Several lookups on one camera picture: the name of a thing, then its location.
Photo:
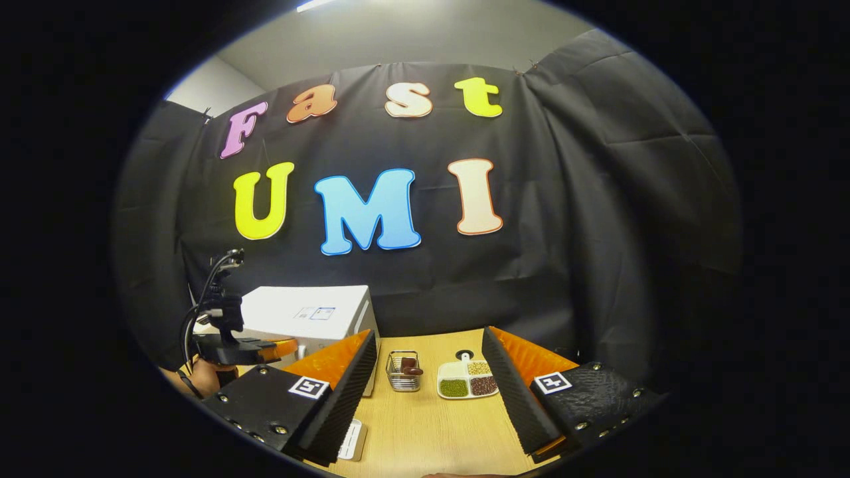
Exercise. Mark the white divided plate with beans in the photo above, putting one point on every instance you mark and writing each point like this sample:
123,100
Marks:
465,382

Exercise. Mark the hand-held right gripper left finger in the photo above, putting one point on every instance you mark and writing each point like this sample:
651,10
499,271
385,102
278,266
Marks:
339,405

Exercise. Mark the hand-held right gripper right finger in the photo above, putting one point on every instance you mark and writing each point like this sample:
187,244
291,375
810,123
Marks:
514,398

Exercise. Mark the brown wooden spoon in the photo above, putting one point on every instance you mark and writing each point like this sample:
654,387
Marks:
410,366

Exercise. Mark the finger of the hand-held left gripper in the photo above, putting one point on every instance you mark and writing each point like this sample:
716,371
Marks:
232,350

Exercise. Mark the white microwave oven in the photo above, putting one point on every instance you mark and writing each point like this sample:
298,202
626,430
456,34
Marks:
312,312

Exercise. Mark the white rectangular dish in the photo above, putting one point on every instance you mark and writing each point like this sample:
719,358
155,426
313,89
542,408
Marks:
350,441

